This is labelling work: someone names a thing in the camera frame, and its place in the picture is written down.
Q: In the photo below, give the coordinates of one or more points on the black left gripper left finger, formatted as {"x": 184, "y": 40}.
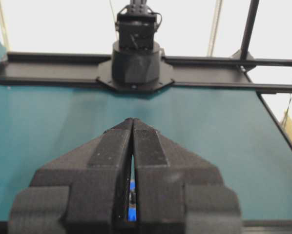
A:
{"x": 82, "y": 192}

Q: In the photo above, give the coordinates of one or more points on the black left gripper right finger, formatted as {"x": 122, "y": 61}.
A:
{"x": 179, "y": 192}

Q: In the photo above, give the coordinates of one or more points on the black opposite robot arm base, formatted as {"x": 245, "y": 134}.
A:
{"x": 136, "y": 64}

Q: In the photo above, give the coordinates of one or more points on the teal table mat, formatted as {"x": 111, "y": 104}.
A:
{"x": 229, "y": 127}

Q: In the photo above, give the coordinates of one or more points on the black aluminium frame rail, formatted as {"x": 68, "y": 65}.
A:
{"x": 91, "y": 71}

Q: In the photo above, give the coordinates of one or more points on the black vertical frame post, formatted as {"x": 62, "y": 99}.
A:
{"x": 242, "y": 53}

